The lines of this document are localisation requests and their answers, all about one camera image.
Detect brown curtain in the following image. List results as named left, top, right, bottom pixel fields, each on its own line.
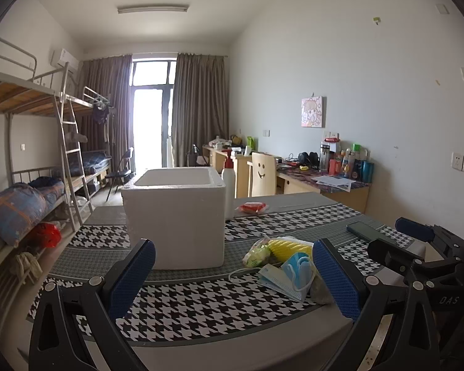
left=78, top=54, right=132, bottom=167
left=172, top=53, right=230, bottom=167

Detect blue plaid duvet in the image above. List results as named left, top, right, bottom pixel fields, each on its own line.
left=0, top=176, right=65, bottom=246

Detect white air conditioner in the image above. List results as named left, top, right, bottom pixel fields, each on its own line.
left=51, top=49, right=79, bottom=73

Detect red plastic bag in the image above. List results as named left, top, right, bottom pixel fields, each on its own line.
left=27, top=223, right=62, bottom=248

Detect red snack packet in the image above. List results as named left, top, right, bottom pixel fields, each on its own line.
left=237, top=202, right=268, bottom=215

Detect black smartphone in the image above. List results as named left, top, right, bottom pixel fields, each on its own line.
left=346, top=222, right=397, bottom=245

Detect right brown curtain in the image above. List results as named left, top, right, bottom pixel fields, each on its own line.
left=172, top=53, right=230, bottom=167

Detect blue face mask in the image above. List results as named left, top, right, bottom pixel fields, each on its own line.
left=228, top=251, right=319, bottom=303

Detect black folding chair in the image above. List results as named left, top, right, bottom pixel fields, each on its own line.
left=105, top=147, right=134, bottom=201

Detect metal bunk bed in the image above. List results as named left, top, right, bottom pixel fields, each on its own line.
left=0, top=33, right=116, bottom=318

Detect ceiling light tube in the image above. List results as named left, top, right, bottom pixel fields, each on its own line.
left=117, top=3, right=189, bottom=14

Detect wooden desk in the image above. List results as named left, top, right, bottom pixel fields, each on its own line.
left=202, top=144, right=372, bottom=214

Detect white papers on desk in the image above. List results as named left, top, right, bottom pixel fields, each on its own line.
left=312, top=175, right=354, bottom=193

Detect teal bottles on desk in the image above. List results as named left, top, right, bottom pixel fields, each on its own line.
left=362, top=161, right=375, bottom=183

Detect wooden smiley chair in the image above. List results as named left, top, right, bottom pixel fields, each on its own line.
left=248, top=152, right=277, bottom=197

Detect white spray bottle red top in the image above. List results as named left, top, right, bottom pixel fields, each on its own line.
left=221, top=149, right=235, bottom=220

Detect yellow foam net sleeve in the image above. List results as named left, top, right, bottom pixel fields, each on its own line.
left=267, top=236, right=313, bottom=262

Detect left brown curtain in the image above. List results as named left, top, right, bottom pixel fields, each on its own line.
left=78, top=54, right=132, bottom=167

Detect pink anime poster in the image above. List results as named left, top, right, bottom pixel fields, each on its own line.
left=301, top=96, right=324, bottom=128

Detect white styrofoam box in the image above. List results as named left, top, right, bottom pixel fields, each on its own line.
left=121, top=167, right=225, bottom=271

